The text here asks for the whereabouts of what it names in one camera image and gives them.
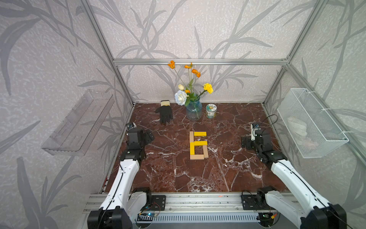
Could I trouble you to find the yellow block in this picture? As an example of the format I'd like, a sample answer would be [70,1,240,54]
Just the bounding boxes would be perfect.
[194,141,208,146]
[190,142,195,155]
[193,132,207,136]

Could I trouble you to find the short natural wooden block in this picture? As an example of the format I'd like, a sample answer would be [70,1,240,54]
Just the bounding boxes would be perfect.
[189,131,194,143]

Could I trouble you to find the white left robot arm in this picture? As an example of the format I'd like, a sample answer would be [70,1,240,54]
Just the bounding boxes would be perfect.
[87,127,154,229]

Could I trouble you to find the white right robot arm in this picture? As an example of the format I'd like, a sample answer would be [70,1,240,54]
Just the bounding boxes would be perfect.
[241,129,349,229]

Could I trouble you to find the black and yellow work glove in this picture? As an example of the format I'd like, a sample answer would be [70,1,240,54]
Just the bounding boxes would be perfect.
[155,100,173,124]

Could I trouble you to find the white cloth in basket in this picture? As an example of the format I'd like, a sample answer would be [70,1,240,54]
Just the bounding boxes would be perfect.
[287,116,319,149]

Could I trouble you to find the small green-lidded can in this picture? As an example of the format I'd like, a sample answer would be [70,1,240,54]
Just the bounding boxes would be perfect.
[206,104,217,119]

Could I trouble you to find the artificial flower bouquet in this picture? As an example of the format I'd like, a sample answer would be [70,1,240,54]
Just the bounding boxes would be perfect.
[168,61,214,106]

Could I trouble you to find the blue glass vase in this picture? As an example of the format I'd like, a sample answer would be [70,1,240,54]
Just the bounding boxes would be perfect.
[186,99,202,121]

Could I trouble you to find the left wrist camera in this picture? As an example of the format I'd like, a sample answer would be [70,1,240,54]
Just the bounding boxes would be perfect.
[126,122,137,131]

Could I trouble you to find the white wire mesh basket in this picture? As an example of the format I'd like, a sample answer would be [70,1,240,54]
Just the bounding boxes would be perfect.
[277,88,349,158]

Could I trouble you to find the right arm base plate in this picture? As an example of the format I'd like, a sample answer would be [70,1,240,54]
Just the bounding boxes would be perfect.
[241,192,269,210]

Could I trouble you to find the clear plastic wall shelf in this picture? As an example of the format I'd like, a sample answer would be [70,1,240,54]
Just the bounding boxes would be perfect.
[41,90,115,156]

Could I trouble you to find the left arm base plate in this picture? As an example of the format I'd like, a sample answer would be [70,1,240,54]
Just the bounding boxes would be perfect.
[141,195,166,211]

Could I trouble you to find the aluminium front rail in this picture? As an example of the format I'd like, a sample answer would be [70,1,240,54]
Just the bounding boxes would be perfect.
[82,192,325,214]

